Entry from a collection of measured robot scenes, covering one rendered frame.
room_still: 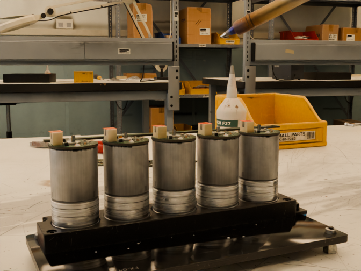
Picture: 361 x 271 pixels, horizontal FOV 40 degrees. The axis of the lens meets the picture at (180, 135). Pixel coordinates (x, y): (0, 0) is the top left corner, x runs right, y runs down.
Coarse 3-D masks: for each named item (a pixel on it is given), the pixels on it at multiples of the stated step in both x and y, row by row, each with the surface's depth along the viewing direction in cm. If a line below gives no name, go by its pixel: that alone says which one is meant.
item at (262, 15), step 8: (280, 0) 26; (288, 0) 25; (296, 0) 25; (304, 0) 25; (264, 8) 26; (272, 8) 26; (280, 8) 26; (288, 8) 26; (248, 16) 26; (256, 16) 26; (264, 16) 26; (272, 16) 26; (240, 24) 26; (248, 24) 26; (256, 24) 26; (240, 32) 27
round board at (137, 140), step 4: (128, 136) 28; (104, 140) 26; (120, 140) 26; (136, 140) 26; (140, 140) 26; (144, 140) 26; (148, 140) 26; (108, 144) 26; (112, 144) 25; (116, 144) 25; (120, 144) 25; (124, 144) 25; (128, 144) 25; (132, 144) 25; (136, 144) 25; (140, 144) 26
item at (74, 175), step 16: (64, 160) 24; (80, 160) 24; (96, 160) 25; (64, 176) 24; (80, 176) 24; (96, 176) 25; (64, 192) 25; (80, 192) 25; (96, 192) 25; (64, 208) 25; (80, 208) 25; (96, 208) 25; (64, 224) 25; (80, 224) 25
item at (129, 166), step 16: (144, 144) 26; (112, 160) 26; (128, 160) 25; (144, 160) 26; (112, 176) 26; (128, 176) 26; (144, 176) 26; (112, 192) 26; (128, 192) 26; (144, 192) 26; (112, 208) 26; (128, 208) 26; (144, 208) 26
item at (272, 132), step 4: (256, 128) 31; (264, 128) 30; (240, 132) 30; (244, 132) 29; (252, 132) 29; (256, 132) 29; (260, 132) 29; (264, 132) 29; (272, 132) 29; (276, 132) 29
